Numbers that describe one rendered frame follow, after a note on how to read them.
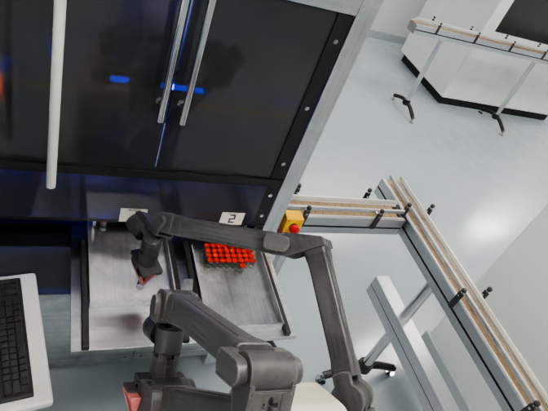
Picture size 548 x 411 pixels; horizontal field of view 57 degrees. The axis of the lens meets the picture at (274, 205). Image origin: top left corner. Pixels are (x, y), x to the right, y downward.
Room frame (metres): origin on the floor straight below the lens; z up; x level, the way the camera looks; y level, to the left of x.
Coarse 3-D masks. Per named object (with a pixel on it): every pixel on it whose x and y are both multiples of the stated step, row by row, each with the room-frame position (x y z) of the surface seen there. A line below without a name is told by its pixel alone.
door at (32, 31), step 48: (0, 0) 0.96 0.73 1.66; (48, 0) 1.01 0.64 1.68; (96, 0) 1.06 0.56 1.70; (144, 0) 1.12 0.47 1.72; (0, 48) 0.96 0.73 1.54; (48, 48) 1.01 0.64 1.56; (96, 48) 1.07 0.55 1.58; (144, 48) 1.13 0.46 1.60; (0, 96) 0.96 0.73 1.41; (48, 96) 1.01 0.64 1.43; (96, 96) 1.07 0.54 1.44; (144, 96) 1.14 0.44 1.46; (0, 144) 0.95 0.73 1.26; (96, 144) 1.08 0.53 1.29; (144, 144) 1.15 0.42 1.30
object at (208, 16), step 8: (208, 0) 1.13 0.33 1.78; (216, 0) 1.14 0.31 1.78; (208, 8) 1.13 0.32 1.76; (208, 16) 1.13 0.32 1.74; (208, 24) 1.13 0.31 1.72; (200, 32) 1.14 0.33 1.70; (208, 32) 1.14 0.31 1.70; (200, 40) 1.13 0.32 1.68; (200, 48) 1.13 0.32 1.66; (200, 56) 1.13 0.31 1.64; (192, 64) 1.13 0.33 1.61; (200, 64) 1.14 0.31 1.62; (192, 72) 1.13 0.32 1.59; (192, 80) 1.13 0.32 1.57; (192, 88) 1.13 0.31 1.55; (184, 96) 1.14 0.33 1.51; (184, 104) 1.13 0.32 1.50; (184, 112) 1.13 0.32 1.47; (184, 120) 1.13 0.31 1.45
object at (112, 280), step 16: (96, 240) 1.10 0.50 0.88; (112, 240) 1.13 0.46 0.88; (128, 240) 1.16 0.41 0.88; (96, 256) 1.04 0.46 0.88; (112, 256) 1.07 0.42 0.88; (128, 256) 1.09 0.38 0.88; (160, 256) 1.15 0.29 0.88; (96, 272) 0.98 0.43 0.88; (112, 272) 1.01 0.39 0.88; (128, 272) 1.03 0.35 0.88; (96, 288) 0.93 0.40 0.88; (112, 288) 0.95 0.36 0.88; (128, 288) 0.98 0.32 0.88; (144, 288) 1.00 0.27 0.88; (160, 288) 1.03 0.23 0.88; (96, 304) 0.87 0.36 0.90; (112, 304) 0.89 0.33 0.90; (128, 304) 0.91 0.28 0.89; (144, 304) 0.94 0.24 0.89
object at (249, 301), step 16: (192, 256) 1.19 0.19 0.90; (256, 256) 1.34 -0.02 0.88; (208, 272) 1.17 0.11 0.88; (224, 272) 1.20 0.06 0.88; (256, 272) 1.26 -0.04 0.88; (208, 288) 1.11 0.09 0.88; (224, 288) 1.14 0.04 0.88; (240, 288) 1.16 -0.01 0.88; (256, 288) 1.20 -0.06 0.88; (272, 288) 1.20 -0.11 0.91; (208, 304) 1.05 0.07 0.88; (224, 304) 1.07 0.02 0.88; (240, 304) 1.10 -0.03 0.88; (256, 304) 1.13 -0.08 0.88; (272, 304) 1.16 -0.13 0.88; (240, 320) 1.04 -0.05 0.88; (256, 320) 1.06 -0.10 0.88; (272, 320) 1.09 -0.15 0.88
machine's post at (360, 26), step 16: (368, 0) 1.40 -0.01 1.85; (368, 16) 1.41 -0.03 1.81; (352, 32) 1.40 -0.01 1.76; (368, 32) 1.42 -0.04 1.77; (352, 48) 1.41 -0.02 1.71; (336, 64) 1.40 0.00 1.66; (352, 64) 1.42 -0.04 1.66; (336, 80) 1.41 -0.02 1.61; (320, 96) 1.40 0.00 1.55; (336, 96) 1.42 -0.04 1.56; (320, 112) 1.41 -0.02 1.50; (320, 128) 1.42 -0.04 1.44; (304, 144) 1.40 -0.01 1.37; (304, 160) 1.42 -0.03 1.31; (288, 176) 1.40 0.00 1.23; (288, 192) 1.41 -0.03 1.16; (272, 208) 1.40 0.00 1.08; (272, 224) 1.41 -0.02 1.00; (208, 352) 1.40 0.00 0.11
